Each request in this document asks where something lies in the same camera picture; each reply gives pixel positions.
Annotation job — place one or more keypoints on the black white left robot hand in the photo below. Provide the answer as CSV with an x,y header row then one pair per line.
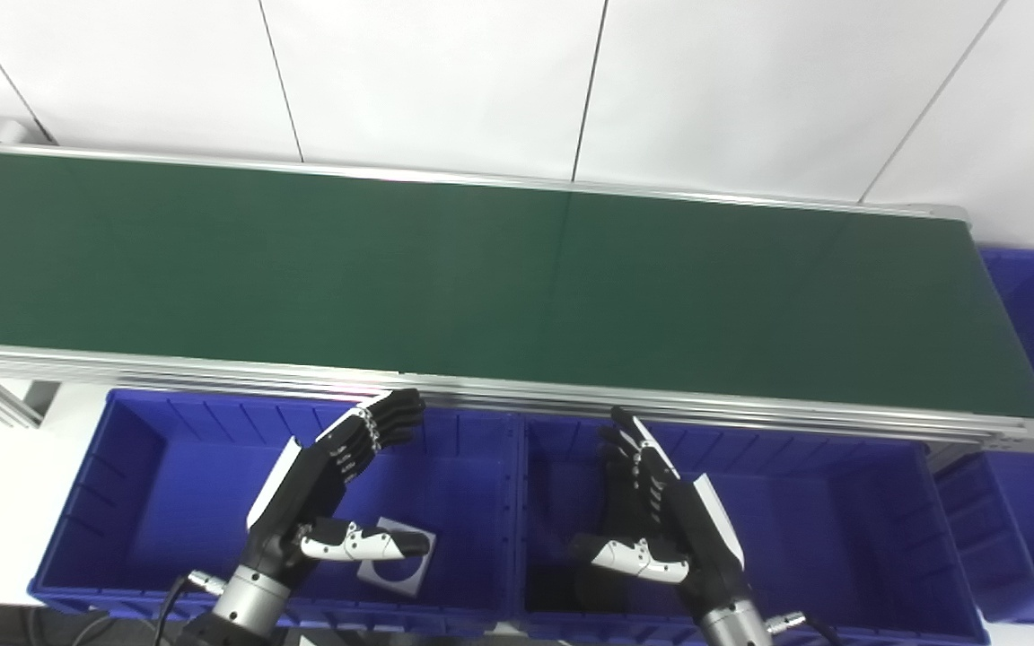
x,y
297,502

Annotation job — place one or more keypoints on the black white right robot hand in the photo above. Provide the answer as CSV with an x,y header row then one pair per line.
x,y
696,538

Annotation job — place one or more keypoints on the black block part with cylinder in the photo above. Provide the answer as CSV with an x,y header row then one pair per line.
x,y
607,594

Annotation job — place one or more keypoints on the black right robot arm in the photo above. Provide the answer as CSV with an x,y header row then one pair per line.
x,y
737,628

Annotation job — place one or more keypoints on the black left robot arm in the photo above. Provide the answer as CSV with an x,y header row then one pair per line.
x,y
248,606

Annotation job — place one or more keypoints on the grey square part with hole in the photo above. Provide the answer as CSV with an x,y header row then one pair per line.
x,y
389,587

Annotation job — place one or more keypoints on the blue plastic bin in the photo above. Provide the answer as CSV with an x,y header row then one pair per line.
x,y
1020,502
167,502
822,538

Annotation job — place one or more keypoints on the green conveyor belt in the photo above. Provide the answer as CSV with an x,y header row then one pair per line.
x,y
661,405
391,269

